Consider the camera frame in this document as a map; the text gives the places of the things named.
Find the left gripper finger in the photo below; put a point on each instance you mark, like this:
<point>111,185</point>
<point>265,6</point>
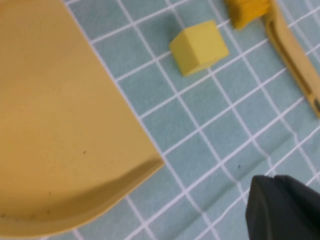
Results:
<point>282,212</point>

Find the yellow hand brush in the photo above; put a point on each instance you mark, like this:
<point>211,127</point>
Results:
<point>287,50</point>

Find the small yellow foam cube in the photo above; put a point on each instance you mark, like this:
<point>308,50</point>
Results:
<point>200,47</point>

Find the yellow plastic dustpan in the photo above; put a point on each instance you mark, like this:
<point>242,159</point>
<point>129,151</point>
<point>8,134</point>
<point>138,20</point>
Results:
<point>62,112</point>

